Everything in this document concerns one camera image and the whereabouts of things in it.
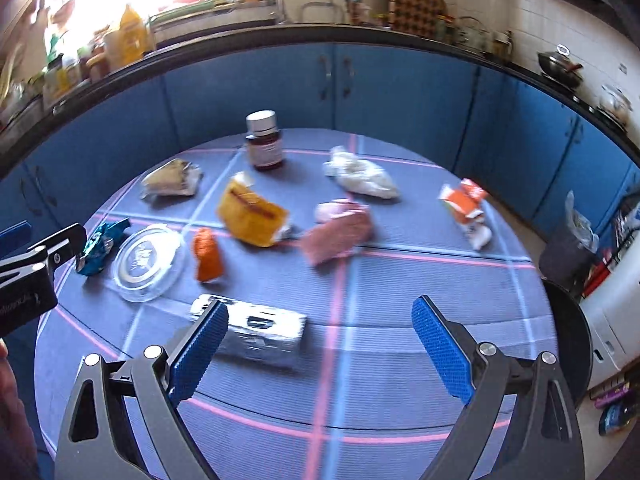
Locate green kettle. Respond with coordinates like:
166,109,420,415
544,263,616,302
455,16,493,51

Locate dark blue packet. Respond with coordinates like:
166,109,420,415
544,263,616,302
598,400,640,436

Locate black wok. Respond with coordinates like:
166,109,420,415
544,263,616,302
537,45,586,88

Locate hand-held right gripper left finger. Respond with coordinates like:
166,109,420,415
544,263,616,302
54,299,231,480

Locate orange wrapper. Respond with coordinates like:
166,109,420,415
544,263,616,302
192,227,224,282

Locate purple packet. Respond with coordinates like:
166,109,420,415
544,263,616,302
592,380,631,408

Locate green dish tray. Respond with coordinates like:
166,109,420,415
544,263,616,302
150,0,236,26

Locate teal foil wrapper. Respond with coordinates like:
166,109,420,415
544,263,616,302
75,217,132,277

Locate white appliance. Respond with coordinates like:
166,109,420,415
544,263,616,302
580,250,640,391

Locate blue plaid tablecloth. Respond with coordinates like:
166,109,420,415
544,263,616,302
35,127,558,480

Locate brown medicine bottle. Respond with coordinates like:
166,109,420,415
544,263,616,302
244,110,285,172

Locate person's left forearm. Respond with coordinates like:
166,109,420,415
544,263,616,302
0,337,42,480

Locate pink wrapper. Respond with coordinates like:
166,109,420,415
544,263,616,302
300,200,373,267

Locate silver foil packet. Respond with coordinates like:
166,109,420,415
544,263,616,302
189,294,308,367

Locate yellow plastic bottle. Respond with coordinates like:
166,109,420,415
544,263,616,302
117,4,151,63

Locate blue kitchen cabinets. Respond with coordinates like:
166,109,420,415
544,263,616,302
0,40,640,261

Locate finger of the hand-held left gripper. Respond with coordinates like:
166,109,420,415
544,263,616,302
0,222,88,286
0,219,32,250

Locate red box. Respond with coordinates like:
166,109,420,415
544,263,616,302
580,255,613,296

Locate yellow snack packet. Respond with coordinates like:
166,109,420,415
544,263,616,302
216,171,292,248

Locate grey bin with plastic bag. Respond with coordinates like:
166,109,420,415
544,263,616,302
537,191,601,296

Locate chrome arched faucet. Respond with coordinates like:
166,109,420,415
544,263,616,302
299,0,346,25

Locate row of condiment jars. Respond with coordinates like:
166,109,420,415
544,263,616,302
0,35,108,116

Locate orange and white packet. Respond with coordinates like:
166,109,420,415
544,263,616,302
438,178,492,251

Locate clear plastic lid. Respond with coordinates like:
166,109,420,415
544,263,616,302
111,225,188,304

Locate beige triangular food wrapper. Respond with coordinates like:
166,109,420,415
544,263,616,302
140,158,203,200

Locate white plastic bag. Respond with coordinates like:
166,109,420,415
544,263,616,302
322,146,401,200

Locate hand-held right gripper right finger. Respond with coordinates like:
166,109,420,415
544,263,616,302
411,296,586,480

